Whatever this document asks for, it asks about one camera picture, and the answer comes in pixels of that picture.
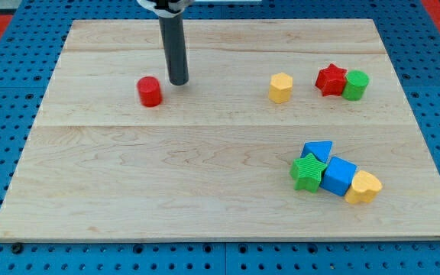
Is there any blue triangle block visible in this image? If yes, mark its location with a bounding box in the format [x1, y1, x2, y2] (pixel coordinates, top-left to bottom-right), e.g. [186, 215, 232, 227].
[300, 141, 333, 163]

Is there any yellow hexagon block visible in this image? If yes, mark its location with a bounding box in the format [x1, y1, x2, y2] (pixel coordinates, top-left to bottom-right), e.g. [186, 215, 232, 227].
[268, 73, 293, 104]

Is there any red cylinder block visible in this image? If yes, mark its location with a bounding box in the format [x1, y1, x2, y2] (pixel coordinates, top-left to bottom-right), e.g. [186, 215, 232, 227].
[137, 76, 163, 107]

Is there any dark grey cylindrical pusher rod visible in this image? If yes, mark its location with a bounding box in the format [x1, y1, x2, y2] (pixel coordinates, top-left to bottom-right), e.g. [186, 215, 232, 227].
[159, 14, 189, 86]

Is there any green star block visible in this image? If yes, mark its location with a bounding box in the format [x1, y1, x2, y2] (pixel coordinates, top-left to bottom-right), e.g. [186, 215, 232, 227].
[290, 153, 327, 193]

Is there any light wooden board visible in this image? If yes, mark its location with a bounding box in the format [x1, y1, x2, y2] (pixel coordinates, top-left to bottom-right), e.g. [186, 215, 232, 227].
[0, 19, 440, 243]

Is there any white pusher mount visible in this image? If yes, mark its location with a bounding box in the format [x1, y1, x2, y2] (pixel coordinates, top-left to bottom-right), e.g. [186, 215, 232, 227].
[137, 0, 194, 18]

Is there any yellow heart block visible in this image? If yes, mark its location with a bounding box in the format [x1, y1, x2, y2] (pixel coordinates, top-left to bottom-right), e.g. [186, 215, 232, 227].
[344, 170, 383, 204]

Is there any green cylinder block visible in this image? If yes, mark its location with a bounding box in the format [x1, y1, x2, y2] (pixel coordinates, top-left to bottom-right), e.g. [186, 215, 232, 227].
[342, 70, 370, 101]

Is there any red star block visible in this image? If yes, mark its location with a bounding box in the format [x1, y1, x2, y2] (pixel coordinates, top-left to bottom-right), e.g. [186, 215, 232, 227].
[315, 63, 348, 96]

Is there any blue cube block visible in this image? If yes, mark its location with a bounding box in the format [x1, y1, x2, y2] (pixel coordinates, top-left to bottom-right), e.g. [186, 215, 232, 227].
[320, 157, 357, 196]

